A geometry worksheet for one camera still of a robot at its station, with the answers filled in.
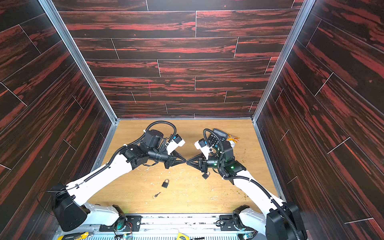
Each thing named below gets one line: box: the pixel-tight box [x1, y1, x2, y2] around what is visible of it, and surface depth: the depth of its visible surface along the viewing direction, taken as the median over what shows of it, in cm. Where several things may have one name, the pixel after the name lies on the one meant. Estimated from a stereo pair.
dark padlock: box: [202, 171, 211, 180], surface depth 92 cm
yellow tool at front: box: [176, 232, 190, 240], surface depth 70 cm
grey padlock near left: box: [161, 179, 170, 189], surface depth 88 cm
